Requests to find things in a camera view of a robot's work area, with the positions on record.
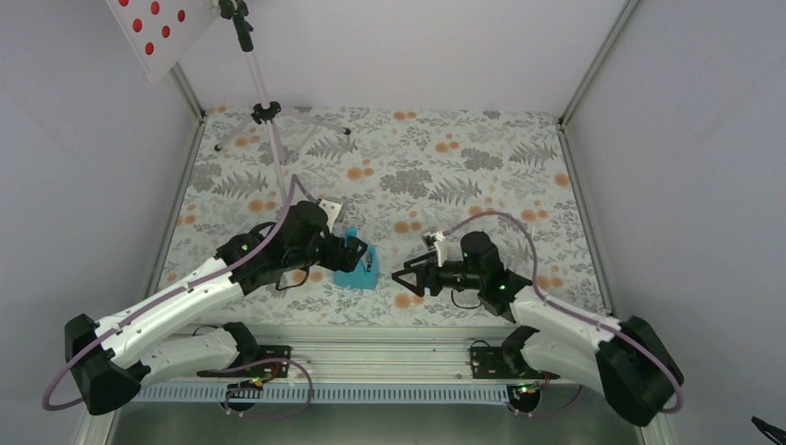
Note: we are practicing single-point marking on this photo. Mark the white sheet with red dots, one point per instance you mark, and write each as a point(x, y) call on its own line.
point(162, 31)

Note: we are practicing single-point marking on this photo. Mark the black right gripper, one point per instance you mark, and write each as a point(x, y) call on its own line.
point(431, 274)

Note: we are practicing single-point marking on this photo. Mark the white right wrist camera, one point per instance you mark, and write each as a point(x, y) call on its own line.
point(436, 246)

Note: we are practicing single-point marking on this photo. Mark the black object at corner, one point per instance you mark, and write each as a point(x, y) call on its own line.
point(775, 434)

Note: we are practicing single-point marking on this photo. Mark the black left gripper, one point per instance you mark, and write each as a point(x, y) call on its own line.
point(349, 259)

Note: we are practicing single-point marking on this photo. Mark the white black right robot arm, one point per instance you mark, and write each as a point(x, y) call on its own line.
point(623, 360)

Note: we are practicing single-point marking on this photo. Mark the blue metronome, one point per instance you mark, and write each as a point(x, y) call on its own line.
point(366, 274)

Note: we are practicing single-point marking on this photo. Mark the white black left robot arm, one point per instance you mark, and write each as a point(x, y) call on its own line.
point(111, 359)

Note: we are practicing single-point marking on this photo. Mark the perforated blue-grey cable duct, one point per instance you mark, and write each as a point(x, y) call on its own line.
point(330, 393)

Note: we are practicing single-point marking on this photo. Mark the floral patterned table mat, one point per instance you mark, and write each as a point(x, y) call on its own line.
point(402, 173)

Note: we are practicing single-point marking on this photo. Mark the aluminium front rail frame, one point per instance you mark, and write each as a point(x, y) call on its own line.
point(378, 356)

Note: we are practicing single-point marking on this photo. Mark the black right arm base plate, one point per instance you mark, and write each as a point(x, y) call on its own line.
point(502, 362)

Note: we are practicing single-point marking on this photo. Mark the white tripod music stand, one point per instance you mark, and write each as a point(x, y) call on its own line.
point(265, 111)

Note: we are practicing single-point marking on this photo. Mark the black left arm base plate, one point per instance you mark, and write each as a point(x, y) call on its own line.
point(263, 363)

